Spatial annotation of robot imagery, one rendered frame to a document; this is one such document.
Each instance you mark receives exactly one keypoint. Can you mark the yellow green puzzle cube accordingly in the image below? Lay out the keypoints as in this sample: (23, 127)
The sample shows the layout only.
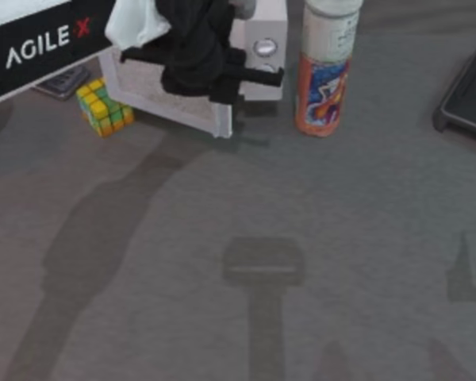
(105, 107)

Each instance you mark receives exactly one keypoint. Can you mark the orange white spray bottle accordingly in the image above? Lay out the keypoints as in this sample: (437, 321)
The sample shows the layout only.
(325, 79)

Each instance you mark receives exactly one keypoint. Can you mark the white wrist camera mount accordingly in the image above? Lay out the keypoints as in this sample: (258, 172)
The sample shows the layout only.
(137, 24)

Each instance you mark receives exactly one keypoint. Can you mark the white box with button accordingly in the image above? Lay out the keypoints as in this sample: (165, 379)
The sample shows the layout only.
(262, 31)

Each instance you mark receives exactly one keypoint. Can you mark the dark grey flat keypad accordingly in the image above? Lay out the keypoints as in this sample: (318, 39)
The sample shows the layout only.
(65, 81)

